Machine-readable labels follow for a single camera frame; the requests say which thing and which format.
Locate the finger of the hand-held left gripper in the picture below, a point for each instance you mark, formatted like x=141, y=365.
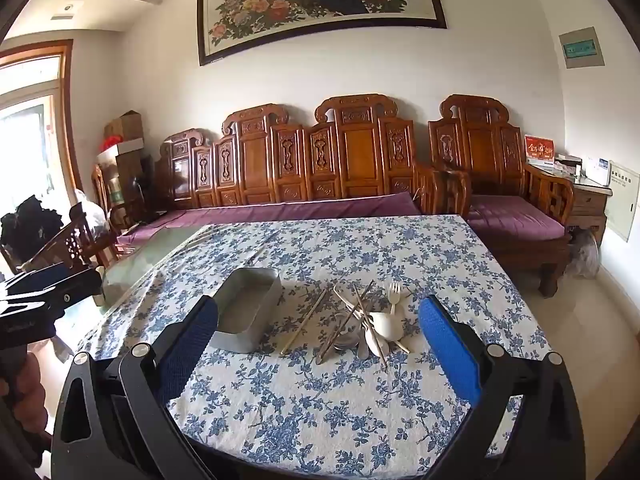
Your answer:
x=42, y=280
x=70, y=292

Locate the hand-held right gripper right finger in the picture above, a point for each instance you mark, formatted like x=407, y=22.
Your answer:
x=447, y=352

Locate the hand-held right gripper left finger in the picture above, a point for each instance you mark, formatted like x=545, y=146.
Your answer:
x=192, y=347

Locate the rectangular metal tin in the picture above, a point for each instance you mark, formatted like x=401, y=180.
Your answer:
x=250, y=310

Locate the person's left hand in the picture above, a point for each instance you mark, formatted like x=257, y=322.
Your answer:
x=32, y=385

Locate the carved wooden chair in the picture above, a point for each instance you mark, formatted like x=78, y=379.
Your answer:
x=70, y=245

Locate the pile of dark clothes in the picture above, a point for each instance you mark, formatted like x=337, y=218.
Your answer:
x=30, y=225

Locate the clear plastic bag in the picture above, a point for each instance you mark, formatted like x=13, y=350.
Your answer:
x=90, y=210

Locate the pile of cutlery and chopsticks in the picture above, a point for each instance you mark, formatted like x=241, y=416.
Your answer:
x=345, y=300

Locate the large open cardboard box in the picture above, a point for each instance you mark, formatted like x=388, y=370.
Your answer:
x=127, y=170

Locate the wood framed window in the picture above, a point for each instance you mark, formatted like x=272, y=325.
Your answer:
x=30, y=135

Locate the purple armchair cushion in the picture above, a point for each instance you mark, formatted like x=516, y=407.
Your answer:
x=515, y=217

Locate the blue floral tablecloth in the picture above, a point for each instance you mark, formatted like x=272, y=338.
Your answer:
x=325, y=255

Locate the purple sofa cushion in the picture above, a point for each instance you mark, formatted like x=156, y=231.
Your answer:
x=280, y=210

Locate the brown cardboard box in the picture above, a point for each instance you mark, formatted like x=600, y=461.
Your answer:
x=124, y=126

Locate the wooden side table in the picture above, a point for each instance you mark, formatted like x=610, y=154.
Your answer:
x=587, y=202

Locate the carved wooden armchair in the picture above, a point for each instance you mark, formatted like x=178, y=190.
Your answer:
x=480, y=145

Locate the red gift box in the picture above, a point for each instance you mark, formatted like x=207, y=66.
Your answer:
x=539, y=149

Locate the carved wooden sofa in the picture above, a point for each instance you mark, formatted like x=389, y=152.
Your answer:
x=350, y=150

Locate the white boxes on side table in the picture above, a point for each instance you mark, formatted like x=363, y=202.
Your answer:
x=585, y=167

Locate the grey electrical panel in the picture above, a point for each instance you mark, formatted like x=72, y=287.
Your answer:
x=581, y=47

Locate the white wall cabinet door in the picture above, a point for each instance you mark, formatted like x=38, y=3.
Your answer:
x=620, y=200

